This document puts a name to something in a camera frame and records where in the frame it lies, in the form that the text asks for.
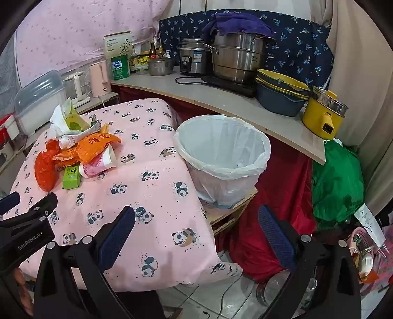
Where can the large steel steamer pot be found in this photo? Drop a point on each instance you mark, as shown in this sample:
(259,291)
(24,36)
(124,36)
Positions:
(239,58)

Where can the white tissue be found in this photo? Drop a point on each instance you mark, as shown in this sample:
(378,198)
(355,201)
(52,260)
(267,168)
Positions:
(56,121)

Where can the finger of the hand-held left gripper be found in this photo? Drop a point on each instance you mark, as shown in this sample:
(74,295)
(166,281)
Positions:
(9,203)
(36,208)

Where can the small steel pot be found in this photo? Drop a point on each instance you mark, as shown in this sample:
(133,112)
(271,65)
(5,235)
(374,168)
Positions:
(161,68)

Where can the pink white paper cup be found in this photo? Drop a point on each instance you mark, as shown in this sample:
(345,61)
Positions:
(98,164)

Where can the pink electric kettle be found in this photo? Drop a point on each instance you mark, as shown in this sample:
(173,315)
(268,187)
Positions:
(99,79)

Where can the stacked blue yellow basins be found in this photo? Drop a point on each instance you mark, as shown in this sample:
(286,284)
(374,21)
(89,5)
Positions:
(276,101)

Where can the small green box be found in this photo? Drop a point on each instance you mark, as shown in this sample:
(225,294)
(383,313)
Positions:
(71,179)

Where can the steel rice cooker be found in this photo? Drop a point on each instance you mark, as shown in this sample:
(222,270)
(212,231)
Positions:
(193,58)

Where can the green cloth bundle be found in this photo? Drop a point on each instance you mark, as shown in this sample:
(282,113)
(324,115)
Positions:
(334,184)

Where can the beige curtain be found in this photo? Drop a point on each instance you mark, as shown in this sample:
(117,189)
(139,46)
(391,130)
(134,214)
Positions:
(353,76)

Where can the yellow electric pot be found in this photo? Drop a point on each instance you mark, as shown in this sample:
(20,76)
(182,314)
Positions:
(316,116)

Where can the yellow rimmed bowl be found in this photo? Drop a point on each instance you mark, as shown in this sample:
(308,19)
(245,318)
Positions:
(294,94)
(282,80)

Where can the white box with plant print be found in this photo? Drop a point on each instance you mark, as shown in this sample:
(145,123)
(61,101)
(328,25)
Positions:
(116,44)

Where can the clear glass jar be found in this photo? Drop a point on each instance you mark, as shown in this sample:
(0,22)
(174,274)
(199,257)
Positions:
(273,288)

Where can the white electric kettle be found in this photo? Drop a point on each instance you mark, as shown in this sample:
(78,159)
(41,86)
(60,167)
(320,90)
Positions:
(76,87)

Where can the red mesh bag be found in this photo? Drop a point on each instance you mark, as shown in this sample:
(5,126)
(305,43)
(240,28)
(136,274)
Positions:
(44,171)

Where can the white tube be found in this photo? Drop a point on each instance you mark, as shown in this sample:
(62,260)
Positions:
(66,142)

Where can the orange plastic bag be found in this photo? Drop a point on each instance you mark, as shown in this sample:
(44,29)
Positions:
(95,145)

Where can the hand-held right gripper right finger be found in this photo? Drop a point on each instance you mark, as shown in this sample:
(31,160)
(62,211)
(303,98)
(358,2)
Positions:
(276,237)

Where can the green tissue packet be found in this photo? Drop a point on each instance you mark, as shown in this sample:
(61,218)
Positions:
(75,122)

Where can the navy patterned cloth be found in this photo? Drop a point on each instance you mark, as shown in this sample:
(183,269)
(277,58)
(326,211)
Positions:
(294,46)

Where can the pink panda print tablecloth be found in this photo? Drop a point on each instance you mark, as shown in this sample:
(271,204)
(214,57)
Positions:
(138,184)

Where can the green can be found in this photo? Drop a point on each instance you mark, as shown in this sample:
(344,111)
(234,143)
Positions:
(120,69)

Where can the wooden stool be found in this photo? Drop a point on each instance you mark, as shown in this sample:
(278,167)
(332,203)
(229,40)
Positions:
(227,214)

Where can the pink dotted cloth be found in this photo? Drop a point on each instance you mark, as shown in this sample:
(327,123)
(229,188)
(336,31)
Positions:
(76,27)

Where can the pink plastic basket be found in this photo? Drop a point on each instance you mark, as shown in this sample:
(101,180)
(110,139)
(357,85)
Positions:
(363,234)

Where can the purple cloth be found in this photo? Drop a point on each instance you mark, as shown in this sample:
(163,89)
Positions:
(236,23)

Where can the brown sauce bottle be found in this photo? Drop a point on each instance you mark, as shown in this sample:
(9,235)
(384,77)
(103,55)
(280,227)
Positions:
(152,49)

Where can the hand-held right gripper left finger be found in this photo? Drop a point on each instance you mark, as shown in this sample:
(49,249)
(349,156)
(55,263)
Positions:
(116,237)

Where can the red cloth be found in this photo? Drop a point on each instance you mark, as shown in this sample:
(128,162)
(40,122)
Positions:
(276,184)

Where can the black induction cooktop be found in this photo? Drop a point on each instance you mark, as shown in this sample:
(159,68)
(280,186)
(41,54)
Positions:
(239,87)

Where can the clear plastic storage box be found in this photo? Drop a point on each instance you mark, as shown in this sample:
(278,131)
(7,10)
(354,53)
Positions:
(40,104)

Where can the trash bin with white liner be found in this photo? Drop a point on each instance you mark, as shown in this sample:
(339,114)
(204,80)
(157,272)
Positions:
(221,184)

